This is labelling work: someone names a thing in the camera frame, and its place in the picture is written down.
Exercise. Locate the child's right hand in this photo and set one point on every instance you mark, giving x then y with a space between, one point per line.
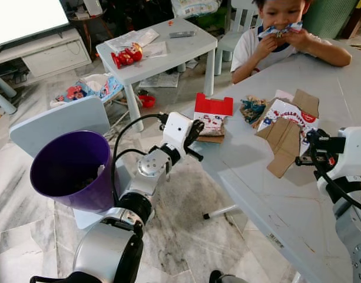
271 45

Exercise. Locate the teal brown snack wrapper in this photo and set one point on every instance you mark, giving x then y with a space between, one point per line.
252 111

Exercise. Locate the white round furniture leg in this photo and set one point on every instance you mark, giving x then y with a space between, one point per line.
3 94

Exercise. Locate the red and white carton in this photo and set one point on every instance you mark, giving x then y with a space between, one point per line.
212 107

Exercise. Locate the white printed plastic bag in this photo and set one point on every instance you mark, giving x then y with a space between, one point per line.
195 7

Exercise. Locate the green plastic bin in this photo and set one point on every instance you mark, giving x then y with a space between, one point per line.
327 17

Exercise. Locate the white paper sheet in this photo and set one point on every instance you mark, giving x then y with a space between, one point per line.
156 50

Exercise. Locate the grey folding table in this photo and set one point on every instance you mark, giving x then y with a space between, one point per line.
274 200

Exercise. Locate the grey remote control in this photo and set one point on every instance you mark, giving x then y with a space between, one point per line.
182 34

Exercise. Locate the brown folded cardboard piece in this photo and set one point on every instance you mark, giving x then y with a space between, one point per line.
283 147

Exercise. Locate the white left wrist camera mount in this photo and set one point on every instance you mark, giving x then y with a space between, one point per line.
177 127

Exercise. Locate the purple plastic rubbish bin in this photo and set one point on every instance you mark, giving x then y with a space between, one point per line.
80 194

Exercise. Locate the red toy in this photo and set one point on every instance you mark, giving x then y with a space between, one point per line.
126 57

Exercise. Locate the small white plastic table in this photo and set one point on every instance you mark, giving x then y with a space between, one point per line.
180 50

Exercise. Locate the newspaper sheet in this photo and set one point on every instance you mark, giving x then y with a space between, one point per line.
159 79

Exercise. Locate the white printed snack bag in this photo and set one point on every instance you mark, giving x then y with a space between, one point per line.
283 112

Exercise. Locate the small flat brown cardboard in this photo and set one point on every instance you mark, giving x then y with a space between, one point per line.
211 139

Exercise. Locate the boy in white shirt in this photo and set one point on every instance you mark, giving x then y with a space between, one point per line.
280 12

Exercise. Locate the red bowl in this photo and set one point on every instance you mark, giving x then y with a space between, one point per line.
146 101

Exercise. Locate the colourful cartoon bag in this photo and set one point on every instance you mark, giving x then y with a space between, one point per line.
92 88

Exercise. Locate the pale blue kids chair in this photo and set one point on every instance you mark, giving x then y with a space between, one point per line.
56 121

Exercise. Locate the brown round side table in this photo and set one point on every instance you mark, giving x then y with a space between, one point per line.
86 15

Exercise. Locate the blue white snack wrapper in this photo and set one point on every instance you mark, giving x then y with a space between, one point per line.
292 27

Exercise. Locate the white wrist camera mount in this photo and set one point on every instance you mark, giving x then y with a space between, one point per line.
354 150
177 127

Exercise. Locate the child's left hand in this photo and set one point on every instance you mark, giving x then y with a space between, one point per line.
300 40

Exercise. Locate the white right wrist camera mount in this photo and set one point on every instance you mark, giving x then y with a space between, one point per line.
354 150

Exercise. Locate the clear plastic bag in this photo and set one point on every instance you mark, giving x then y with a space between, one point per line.
130 39

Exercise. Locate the bright television screen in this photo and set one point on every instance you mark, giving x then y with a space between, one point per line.
24 17

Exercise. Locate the white TV cabinet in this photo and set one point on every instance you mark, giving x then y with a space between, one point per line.
56 59

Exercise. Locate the child's left forearm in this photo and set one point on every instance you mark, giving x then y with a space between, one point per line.
330 54

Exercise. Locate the pink paper piece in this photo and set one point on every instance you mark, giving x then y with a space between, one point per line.
283 95

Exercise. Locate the folding table leg bar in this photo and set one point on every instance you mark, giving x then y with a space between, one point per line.
224 211

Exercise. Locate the white plastic chair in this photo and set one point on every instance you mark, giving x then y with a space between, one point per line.
230 41

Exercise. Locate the child's right forearm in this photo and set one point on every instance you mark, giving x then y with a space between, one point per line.
260 62

